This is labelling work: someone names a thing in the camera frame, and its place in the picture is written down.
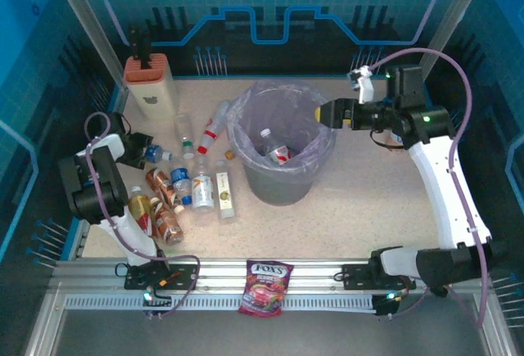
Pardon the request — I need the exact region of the small bottle blue label blue cap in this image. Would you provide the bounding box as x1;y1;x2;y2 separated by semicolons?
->
170;163;194;206

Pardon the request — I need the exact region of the red and gold drink bottle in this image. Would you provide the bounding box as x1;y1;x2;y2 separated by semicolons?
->
127;186;154;237

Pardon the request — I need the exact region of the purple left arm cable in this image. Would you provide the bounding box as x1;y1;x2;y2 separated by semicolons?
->
84;111;201;320

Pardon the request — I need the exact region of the purple plastic bin liner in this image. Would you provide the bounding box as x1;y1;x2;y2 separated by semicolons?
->
226;79;337;177

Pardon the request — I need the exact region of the red Fox's candy bag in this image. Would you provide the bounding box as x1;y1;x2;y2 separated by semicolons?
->
237;259;295;318

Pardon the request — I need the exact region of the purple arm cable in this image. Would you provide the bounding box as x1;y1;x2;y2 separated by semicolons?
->
84;111;201;320
366;47;492;328

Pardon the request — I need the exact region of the cream rectangular box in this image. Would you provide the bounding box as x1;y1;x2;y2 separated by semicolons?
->
214;161;238;221

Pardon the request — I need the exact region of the aluminium frame post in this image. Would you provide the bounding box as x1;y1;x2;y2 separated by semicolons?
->
419;0;492;83
45;0;129;87

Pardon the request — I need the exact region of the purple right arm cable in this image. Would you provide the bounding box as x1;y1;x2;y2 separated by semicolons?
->
366;47;492;328

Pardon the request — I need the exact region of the white bottle orange V label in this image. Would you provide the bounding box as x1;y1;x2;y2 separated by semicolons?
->
191;158;215;214

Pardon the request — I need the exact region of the clear bottle red label white cap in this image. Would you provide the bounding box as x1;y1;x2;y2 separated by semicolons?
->
260;128;292;168

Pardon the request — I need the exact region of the brown tea plastic bottle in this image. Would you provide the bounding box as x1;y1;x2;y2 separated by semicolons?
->
146;167;185;214
149;198;184;247

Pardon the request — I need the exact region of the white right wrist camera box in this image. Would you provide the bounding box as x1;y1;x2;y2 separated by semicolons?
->
347;66;374;104

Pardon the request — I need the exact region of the grey plastic waste bin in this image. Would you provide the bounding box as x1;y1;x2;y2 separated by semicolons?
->
226;79;337;206

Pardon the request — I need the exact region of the slotted grey cable duct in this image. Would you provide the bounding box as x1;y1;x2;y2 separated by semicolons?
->
65;293;377;313

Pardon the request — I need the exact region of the beige knife block orange top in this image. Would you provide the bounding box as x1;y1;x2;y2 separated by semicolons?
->
124;52;175;119

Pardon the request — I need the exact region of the black electronics box with LED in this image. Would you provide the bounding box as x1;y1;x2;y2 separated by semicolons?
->
141;286;173;320
373;290;410;319

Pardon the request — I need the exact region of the black knife handle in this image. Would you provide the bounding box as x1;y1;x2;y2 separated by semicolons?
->
128;24;141;61
138;36;152;70

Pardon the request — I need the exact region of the red and white plastic bottle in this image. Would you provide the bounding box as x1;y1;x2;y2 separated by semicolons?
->
196;101;231;155

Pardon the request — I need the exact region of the aluminium front rail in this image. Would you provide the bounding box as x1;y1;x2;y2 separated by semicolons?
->
51;259;490;291

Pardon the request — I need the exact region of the clear bottle green band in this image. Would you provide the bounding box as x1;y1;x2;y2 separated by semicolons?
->
174;113;197;161

